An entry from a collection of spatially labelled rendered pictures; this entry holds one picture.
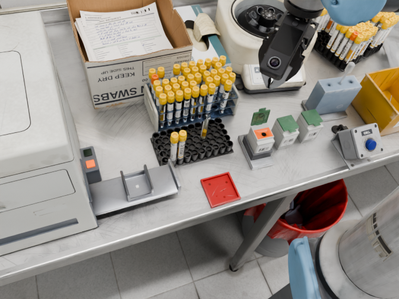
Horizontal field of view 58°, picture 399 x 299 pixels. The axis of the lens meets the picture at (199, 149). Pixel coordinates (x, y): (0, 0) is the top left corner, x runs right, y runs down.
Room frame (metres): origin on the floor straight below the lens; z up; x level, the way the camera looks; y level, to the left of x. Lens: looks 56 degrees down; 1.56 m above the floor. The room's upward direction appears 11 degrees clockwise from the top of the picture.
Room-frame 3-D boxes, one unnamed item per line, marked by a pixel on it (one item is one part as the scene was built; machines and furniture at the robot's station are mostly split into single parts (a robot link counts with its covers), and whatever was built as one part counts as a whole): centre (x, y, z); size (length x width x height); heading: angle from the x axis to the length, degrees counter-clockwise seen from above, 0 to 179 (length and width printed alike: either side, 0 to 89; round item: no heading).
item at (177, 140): (0.46, 0.02, 0.93); 0.17 x 0.09 x 0.11; 120
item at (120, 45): (0.69, 0.23, 0.95); 0.29 x 0.25 x 0.15; 30
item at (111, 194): (0.30, 0.13, 0.92); 0.21 x 0.07 x 0.05; 120
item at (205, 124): (0.48, 0.00, 0.93); 0.01 x 0.01 x 0.10
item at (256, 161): (0.48, -0.13, 0.89); 0.09 x 0.05 x 0.04; 28
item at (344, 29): (0.86, -0.32, 0.93); 0.02 x 0.02 x 0.11
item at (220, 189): (0.36, -0.06, 0.88); 0.07 x 0.07 x 0.01; 30
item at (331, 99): (0.65, -0.30, 0.92); 0.10 x 0.07 x 0.10; 115
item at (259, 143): (0.48, -0.13, 0.92); 0.05 x 0.04 x 0.06; 28
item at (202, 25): (0.77, 0.06, 0.92); 0.24 x 0.12 x 0.10; 30
